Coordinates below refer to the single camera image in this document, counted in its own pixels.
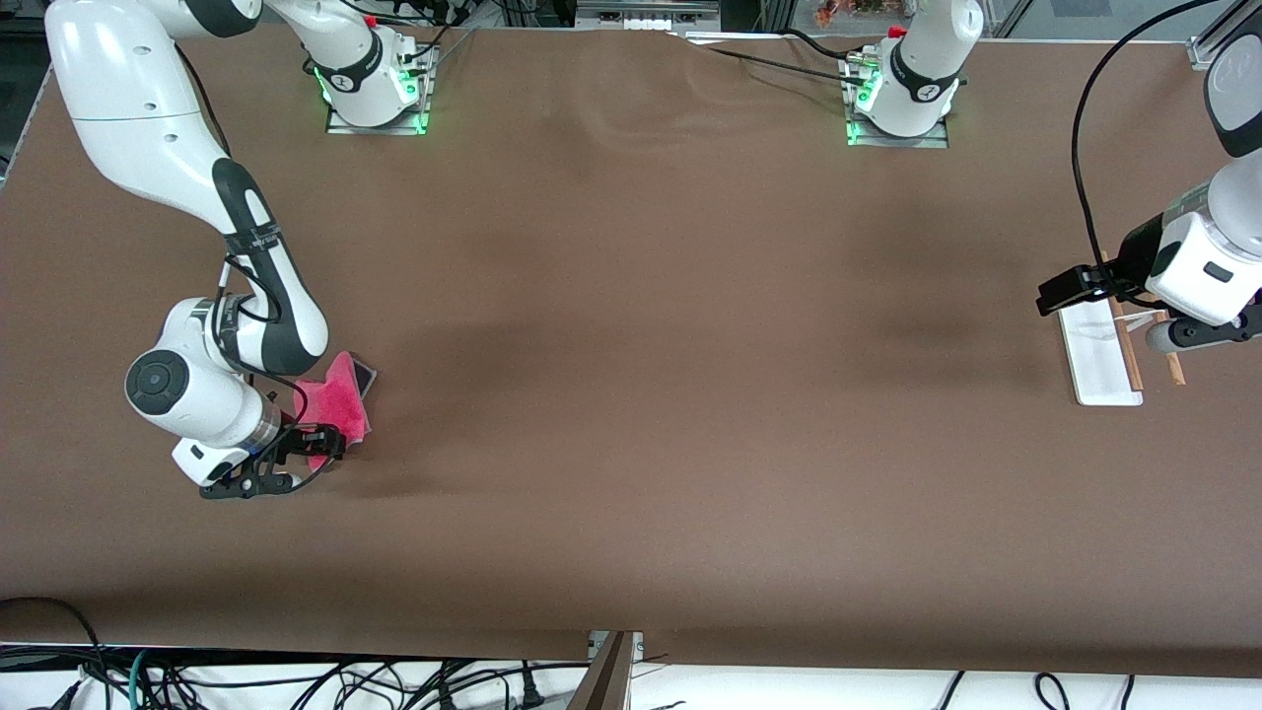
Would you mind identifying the metal beam bracket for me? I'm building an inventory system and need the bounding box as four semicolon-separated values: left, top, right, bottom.
589;631;645;664

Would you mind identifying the aluminium frame profile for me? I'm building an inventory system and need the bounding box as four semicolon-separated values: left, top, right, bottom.
1187;0;1245;70

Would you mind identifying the thick black looped cable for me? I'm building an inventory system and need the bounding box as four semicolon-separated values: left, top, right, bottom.
0;597;107;710

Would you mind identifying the grey power strip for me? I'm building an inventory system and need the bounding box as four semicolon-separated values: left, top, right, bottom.
577;0;722;33

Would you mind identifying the long black table cable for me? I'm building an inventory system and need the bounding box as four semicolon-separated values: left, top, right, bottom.
675;35;871;86

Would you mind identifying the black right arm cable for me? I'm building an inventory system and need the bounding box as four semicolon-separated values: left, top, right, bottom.
211;251;342;494

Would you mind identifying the brown table cover sheet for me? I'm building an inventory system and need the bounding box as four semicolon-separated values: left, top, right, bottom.
0;18;1262;681

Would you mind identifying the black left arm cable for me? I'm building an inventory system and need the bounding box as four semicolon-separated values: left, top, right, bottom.
1072;0;1224;309

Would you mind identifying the pink towel grey backing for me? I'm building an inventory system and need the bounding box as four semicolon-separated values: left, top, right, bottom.
293;350;379;472

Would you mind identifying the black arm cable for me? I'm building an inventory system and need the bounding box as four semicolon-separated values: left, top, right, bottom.
211;251;342;494
1072;0;1224;309

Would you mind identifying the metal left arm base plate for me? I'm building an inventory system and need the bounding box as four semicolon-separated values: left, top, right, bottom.
843;49;952;150

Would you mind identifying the teal cable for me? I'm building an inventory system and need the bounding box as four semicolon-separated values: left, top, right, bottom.
126;648;155;710

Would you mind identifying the short black table cable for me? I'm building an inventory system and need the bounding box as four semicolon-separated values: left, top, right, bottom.
784;28;869;62

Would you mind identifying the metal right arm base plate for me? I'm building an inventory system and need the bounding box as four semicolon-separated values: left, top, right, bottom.
325;39;436;136

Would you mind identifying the orange background object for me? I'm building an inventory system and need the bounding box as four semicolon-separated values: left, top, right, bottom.
813;0;894;27

